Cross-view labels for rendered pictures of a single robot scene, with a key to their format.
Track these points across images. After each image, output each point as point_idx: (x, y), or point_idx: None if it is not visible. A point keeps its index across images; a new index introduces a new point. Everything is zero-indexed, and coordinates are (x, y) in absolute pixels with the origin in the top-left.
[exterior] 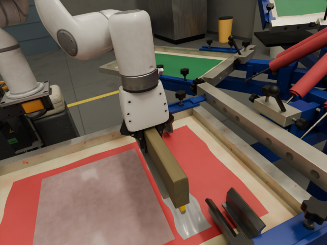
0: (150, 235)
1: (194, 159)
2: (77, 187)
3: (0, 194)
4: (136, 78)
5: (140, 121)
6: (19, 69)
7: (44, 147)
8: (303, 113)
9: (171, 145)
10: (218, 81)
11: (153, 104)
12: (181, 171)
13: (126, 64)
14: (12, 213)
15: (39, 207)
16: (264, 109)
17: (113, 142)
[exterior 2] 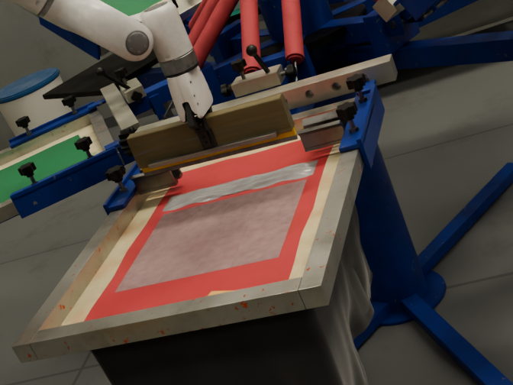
0: (289, 192)
1: (239, 167)
2: (170, 254)
3: None
4: (189, 54)
5: (202, 102)
6: None
7: (56, 286)
8: None
9: (197, 184)
10: None
11: (201, 81)
12: (275, 95)
13: (179, 44)
14: (146, 303)
15: (166, 279)
16: (250, 85)
17: (124, 236)
